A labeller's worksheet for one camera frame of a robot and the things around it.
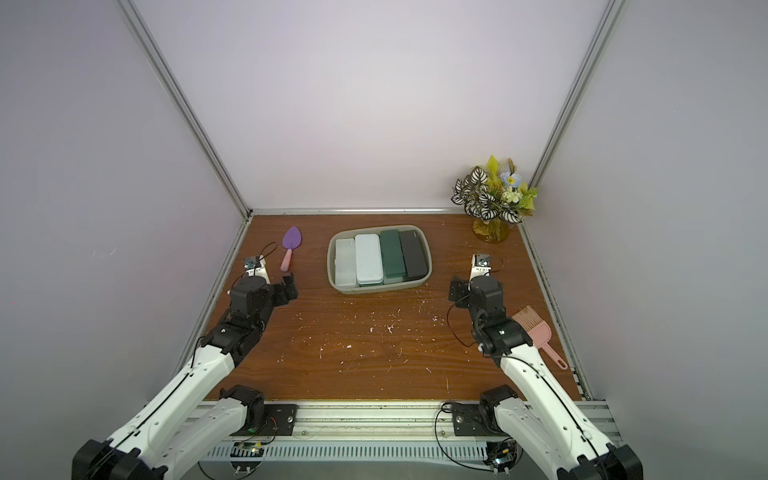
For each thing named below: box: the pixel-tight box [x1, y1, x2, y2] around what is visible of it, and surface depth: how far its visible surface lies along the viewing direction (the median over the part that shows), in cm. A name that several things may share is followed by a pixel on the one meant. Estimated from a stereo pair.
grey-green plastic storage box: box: [327, 224, 433, 295], surface depth 102 cm
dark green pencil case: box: [380, 229, 406, 285], surface depth 102 cm
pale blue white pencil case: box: [354, 233, 384, 286], surface depth 102 cm
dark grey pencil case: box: [399, 230, 428, 279], surface depth 103 cm
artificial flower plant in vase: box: [451, 155, 538, 244], surface depth 95 cm
